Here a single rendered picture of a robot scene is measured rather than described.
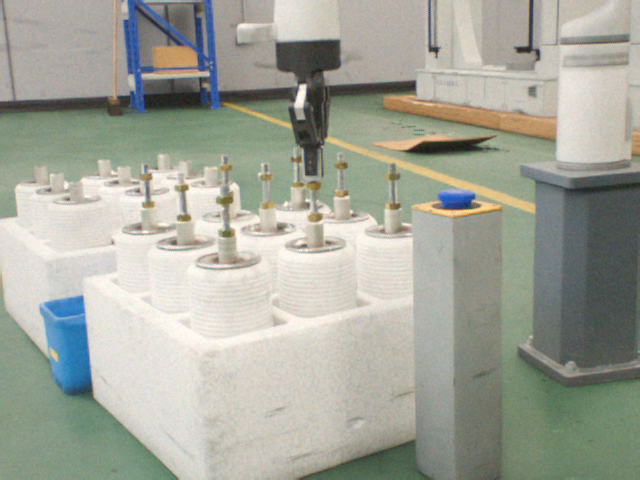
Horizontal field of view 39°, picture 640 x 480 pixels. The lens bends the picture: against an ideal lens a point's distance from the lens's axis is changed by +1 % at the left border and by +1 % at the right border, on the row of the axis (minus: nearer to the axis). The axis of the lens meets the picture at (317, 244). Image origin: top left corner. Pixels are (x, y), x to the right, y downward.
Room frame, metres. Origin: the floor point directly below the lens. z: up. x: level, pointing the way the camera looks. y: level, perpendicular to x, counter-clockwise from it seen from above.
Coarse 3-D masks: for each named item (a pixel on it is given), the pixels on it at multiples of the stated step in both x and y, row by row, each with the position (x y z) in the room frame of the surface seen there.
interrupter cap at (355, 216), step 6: (354, 210) 1.25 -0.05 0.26; (324, 216) 1.22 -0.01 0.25; (330, 216) 1.23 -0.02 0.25; (354, 216) 1.23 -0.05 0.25; (360, 216) 1.21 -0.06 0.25; (366, 216) 1.21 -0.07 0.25; (324, 222) 1.19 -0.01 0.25; (330, 222) 1.19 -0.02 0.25; (336, 222) 1.18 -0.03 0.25; (342, 222) 1.18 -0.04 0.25; (348, 222) 1.18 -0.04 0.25; (354, 222) 1.19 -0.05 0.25
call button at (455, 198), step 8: (440, 192) 0.95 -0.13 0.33; (448, 192) 0.95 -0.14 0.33; (456, 192) 0.94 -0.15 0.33; (464, 192) 0.94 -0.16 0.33; (472, 192) 0.94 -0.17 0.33; (440, 200) 0.94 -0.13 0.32; (448, 200) 0.93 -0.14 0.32; (456, 200) 0.93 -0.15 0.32; (464, 200) 0.93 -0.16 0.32; (472, 200) 0.94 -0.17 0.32
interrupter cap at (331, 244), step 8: (296, 240) 1.08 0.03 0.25; (304, 240) 1.08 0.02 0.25; (328, 240) 1.08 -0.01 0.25; (336, 240) 1.07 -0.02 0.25; (344, 240) 1.06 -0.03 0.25; (288, 248) 1.04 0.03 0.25; (296, 248) 1.04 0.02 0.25; (304, 248) 1.03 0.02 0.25; (312, 248) 1.03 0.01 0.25; (320, 248) 1.03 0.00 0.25; (328, 248) 1.03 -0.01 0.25; (336, 248) 1.03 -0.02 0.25
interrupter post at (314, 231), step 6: (306, 222) 1.06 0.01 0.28; (318, 222) 1.05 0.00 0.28; (306, 228) 1.06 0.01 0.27; (312, 228) 1.05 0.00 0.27; (318, 228) 1.05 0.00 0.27; (306, 234) 1.06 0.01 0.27; (312, 234) 1.05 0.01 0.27; (318, 234) 1.05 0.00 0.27; (312, 240) 1.05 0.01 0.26; (318, 240) 1.05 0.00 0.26; (312, 246) 1.05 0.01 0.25; (318, 246) 1.05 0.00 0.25
